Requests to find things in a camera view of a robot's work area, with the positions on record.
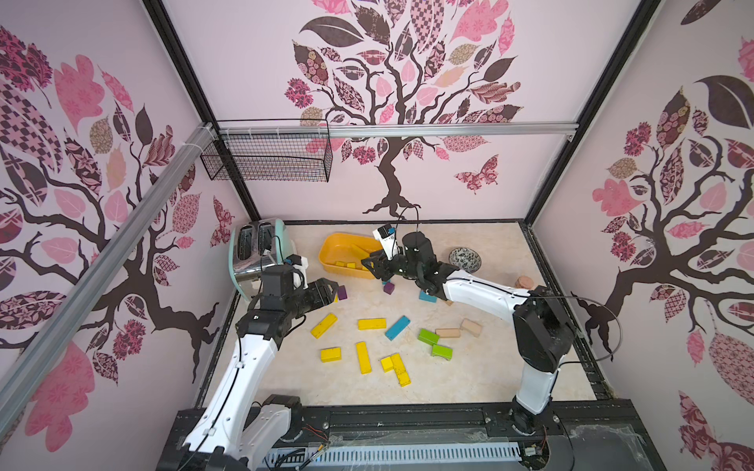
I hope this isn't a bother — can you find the long yellow diagonal block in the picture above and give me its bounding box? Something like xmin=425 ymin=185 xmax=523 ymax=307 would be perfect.
xmin=310 ymin=313 xmax=338 ymax=339

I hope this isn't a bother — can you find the yellow short block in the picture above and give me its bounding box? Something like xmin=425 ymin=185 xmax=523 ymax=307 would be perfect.
xmin=320 ymin=347 xmax=342 ymax=363

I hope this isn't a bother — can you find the yellow small front cube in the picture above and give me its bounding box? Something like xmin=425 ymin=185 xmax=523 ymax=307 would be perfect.
xmin=380 ymin=356 xmax=394 ymax=373

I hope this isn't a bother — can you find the yellow long front block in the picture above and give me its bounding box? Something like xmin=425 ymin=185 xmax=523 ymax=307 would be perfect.
xmin=390 ymin=353 xmax=412 ymax=388

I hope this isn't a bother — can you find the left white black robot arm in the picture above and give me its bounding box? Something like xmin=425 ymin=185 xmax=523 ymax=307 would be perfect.
xmin=158 ymin=254 xmax=339 ymax=470

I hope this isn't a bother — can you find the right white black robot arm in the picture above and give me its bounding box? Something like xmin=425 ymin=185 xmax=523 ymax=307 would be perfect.
xmin=362 ymin=224 xmax=576 ymax=436

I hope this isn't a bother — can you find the teal block far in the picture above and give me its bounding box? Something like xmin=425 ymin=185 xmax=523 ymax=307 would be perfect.
xmin=418 ymin=292 xmax=437 ymax=303

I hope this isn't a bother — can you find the mint chrome toaster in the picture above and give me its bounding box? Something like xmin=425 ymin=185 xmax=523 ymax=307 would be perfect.
xmin=228 ymin=218 xmax=295 ymax=301

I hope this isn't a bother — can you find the yellow plastic tray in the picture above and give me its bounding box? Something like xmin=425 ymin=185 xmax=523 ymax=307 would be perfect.
xmin=318 ymin=233 xmax=382 ymax=279

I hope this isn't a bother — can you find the patterned ceramic bowl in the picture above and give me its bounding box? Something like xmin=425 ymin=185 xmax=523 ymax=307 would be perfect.
xmin=449 ymin=247 xmax=482 ymax=274

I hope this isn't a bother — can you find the yellow horizontal mid block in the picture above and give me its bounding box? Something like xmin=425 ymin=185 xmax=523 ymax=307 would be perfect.
xmin=357 ymin=318 xmax=387 ymax=331

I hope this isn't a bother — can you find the teal long block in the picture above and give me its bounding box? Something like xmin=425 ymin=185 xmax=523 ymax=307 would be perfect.
xmin=385 ymin=316 xmax=410 ymax=341

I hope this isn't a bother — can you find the green block centre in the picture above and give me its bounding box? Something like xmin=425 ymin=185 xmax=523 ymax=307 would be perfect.
xmin=417 ymin=329 xmax=440 ymax=345

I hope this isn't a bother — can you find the green block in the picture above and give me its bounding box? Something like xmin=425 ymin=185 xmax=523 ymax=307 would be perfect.
xmin=431 ymin=345 xmax=454 ymax=361
xmin=417 ymin=329 xmax=440 ymax=345

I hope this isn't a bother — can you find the wooden beige flat block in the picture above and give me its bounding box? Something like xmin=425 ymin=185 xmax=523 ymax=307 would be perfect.
xmin=435 ymin=328 xmax=461 ymax=339

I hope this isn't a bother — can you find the wooden beige right block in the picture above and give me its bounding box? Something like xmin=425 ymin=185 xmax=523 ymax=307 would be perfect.
xmin=461 ymin=318 xmax=483 ymax=338

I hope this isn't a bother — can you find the green block front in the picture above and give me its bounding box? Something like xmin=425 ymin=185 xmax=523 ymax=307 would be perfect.
xmin=431 ymin=345 xmax=454 ymax=361

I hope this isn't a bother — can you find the black wire basket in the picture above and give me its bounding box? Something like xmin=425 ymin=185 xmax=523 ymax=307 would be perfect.
xmin=201 ymin=118 xmax=334 ymax=183

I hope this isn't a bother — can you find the aluminium rail back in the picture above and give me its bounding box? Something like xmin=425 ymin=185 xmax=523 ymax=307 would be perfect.
xmin=211 ymin=120 xmax=579 ymax=141

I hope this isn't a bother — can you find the aluminium rail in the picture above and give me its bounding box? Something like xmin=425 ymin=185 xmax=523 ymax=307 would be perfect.
xmin=0 ymin=122 xmax=216 ymax=425
xmin=211 ymin=120 xmax=579 ymax=141

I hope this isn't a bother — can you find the white slotted cable duct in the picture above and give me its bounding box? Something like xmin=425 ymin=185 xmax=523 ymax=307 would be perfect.
xmin=259 ymin=443 xmax=522 ymax=470

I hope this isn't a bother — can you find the black base frame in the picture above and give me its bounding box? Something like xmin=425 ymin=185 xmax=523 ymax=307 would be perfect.
xmin=157 ymin=396 xmax=664 ymax=470

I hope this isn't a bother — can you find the aluminium rail left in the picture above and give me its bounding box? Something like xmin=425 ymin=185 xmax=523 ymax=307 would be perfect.
xmin=0 ymin=122 xmax=216 ymax=425

